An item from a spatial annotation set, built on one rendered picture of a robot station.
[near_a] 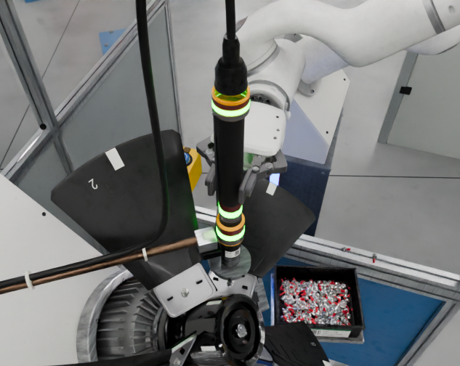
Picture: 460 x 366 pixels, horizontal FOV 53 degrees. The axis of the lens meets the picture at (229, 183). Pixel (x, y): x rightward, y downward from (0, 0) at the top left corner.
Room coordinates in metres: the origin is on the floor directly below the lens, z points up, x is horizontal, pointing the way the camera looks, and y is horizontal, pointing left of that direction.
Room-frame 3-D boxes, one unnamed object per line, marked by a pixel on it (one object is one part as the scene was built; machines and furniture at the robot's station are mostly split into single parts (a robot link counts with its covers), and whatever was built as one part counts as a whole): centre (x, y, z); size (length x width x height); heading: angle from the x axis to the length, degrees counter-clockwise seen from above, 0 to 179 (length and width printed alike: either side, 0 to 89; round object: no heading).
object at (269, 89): (0.58, -0.05, 1.46); 0.09 x 0.03 x 0.08; 72
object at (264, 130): (0.52, -0.03, 1.46); 0.11 x 0.10 x 0.07; 162
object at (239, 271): (0.41, 0.01, 1.31); 0.09 x 0.07 x 0.10; 107
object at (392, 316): (0.73, -0.21, 0.45); 0.82 x 0.01 x 0.66; 72
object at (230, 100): (0.42, 0.00, 1.61); 0.04 x 0.04 x 0.03
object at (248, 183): (0.42, -0.04, 1.47); 0.07 x 0.03 x 0.03; 162
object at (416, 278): (0.73, -0.21, 0.82); 0.90 x 0.04 x 0.08; 72
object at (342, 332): (0.55, -0.22, 0.85); 0.22 x 0.17 x 0.07; 87
